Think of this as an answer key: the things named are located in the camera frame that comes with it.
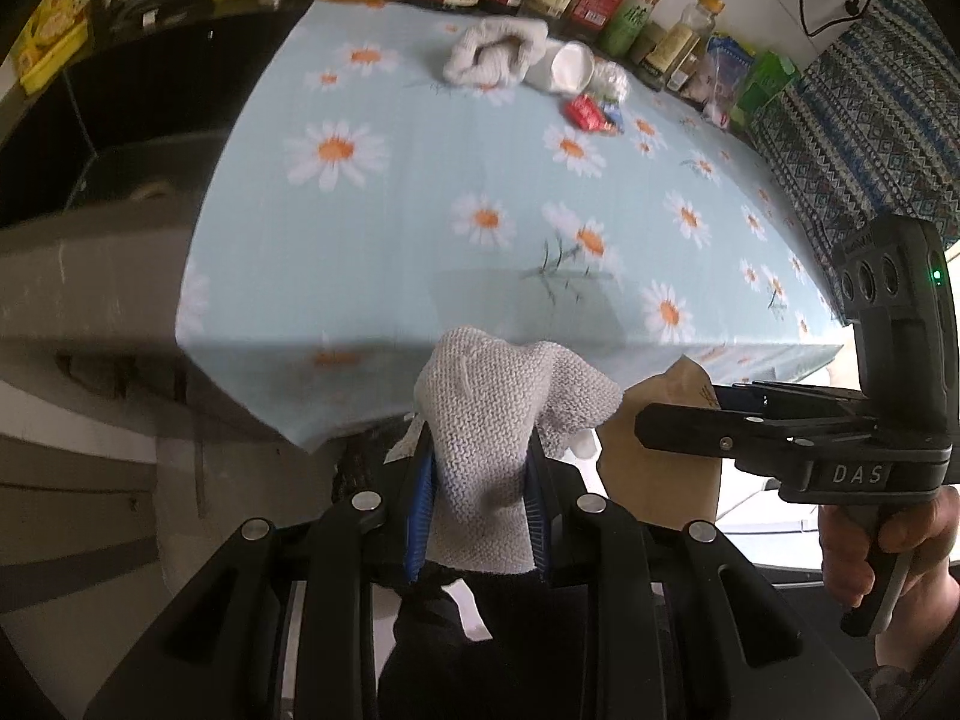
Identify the black kitchen sink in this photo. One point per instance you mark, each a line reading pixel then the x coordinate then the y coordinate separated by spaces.
pixel 135 105

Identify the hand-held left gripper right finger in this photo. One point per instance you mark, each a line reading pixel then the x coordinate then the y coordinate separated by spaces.
pixel 538 517

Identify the metal sink drain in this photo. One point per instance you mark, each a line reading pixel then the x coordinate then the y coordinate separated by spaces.
pixel 148 191

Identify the white knit glove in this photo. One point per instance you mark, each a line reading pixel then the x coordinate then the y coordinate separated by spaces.
pixel 480 60
pixel 480 427

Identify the person's right forearm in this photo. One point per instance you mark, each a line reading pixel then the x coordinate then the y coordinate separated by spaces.
pixel 922 615

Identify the blue daisy print tablecloth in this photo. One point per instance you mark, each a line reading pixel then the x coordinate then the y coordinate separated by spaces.
pixel 375 277

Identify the clear plastic bag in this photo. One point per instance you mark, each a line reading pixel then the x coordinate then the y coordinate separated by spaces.
pixel 724 75

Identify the person's black clothing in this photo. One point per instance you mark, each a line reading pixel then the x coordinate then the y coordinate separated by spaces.
pixel 487 660

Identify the bright green label bottle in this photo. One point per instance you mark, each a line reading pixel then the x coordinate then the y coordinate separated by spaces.
pixel 634 15

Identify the crumpled silver white wrapper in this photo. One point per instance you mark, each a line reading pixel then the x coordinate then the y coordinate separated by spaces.
pixel 613 81

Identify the rolled white knit glove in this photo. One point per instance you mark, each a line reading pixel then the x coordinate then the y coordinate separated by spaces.
pixel 480 60

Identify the red snack packet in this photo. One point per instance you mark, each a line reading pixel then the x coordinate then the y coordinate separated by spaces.
pixel 586 112

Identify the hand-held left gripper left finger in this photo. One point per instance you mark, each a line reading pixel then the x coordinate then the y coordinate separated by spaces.
pixel 418 517

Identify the brown paper bag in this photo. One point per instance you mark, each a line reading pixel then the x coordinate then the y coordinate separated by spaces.
pixel 660 487

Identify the small yellow cap bottle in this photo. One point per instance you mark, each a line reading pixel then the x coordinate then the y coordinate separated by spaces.
pixel 679 45

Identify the small brown spice jar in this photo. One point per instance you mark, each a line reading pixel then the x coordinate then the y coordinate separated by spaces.
pixel 684 75

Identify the yellow dish soap bottle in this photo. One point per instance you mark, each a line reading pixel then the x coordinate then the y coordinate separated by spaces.
pixel 52 30

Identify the white paper cup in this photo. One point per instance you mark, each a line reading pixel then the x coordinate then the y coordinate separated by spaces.
pixel 570 67

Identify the blue patterned cloth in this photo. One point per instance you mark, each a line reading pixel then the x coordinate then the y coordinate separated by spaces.
pixel 862 135

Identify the green carton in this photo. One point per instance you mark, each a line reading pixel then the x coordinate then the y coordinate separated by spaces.
pixel 765 82

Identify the person's right hand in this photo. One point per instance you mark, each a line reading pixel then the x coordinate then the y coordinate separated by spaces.
pixel 844 555

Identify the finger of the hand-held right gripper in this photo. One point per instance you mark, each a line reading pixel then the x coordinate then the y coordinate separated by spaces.
pixel 697 431
pixel 810 399

